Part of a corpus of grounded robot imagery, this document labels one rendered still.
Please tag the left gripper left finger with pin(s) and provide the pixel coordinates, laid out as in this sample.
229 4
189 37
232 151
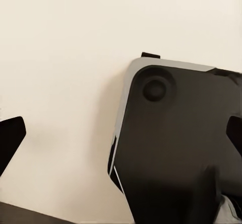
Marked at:
12 133

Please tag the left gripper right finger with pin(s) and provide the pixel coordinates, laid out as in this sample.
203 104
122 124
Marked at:
234 132

